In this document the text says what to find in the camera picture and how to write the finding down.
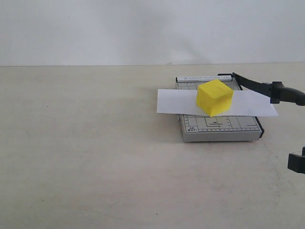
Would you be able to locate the white paper sheet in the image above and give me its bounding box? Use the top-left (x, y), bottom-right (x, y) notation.
top-left (157, 89), bottom-right (278, 117)

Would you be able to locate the yellow foam cube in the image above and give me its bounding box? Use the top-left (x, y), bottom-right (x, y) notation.
top-left (196, 79), bottom-right (234, 117)

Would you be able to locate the black cutter blade arm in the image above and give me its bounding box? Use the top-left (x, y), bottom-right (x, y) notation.
top-left (231, 73), bottom-right (305, 106)

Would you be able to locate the grey paper cutter base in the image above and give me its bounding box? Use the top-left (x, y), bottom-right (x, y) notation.
top-left (176, 73), bottom-right (264, 142)

